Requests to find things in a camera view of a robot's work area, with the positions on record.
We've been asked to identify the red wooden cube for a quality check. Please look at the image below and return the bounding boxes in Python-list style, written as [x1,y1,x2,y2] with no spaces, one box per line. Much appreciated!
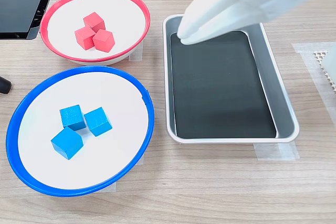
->
[82,12,107,33]
[74,26,97,50]
[92,29,116,53]

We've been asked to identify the black tray liner mat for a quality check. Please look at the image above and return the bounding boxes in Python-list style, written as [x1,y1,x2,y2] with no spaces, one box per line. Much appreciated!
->
[170,30,278,140]

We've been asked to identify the blue wooden cube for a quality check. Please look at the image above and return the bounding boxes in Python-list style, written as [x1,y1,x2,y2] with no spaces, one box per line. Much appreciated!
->
[50,126,84,161]
[59,104,87,132]
[83,106,113,137]

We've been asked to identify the blue rimmed round dish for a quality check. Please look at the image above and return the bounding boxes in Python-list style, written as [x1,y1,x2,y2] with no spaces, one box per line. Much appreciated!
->
[5,65,155,198]

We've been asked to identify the black flat device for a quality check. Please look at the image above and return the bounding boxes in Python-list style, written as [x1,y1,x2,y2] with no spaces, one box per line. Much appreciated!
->
[0,0,53,40]

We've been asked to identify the black rounded stand foot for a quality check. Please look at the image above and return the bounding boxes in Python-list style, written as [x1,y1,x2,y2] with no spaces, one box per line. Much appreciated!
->
[0,76,13,95]

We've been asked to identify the silver metal tray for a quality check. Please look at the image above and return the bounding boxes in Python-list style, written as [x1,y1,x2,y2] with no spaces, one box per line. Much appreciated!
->
[162,14,300,145]

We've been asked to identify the red rimmed round dish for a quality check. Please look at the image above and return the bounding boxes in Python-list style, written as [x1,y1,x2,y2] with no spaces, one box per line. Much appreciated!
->
[39,0,151,66]

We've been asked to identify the white mesh grip mat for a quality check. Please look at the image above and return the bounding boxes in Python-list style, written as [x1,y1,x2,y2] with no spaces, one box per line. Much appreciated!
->
[313,50,336,91]

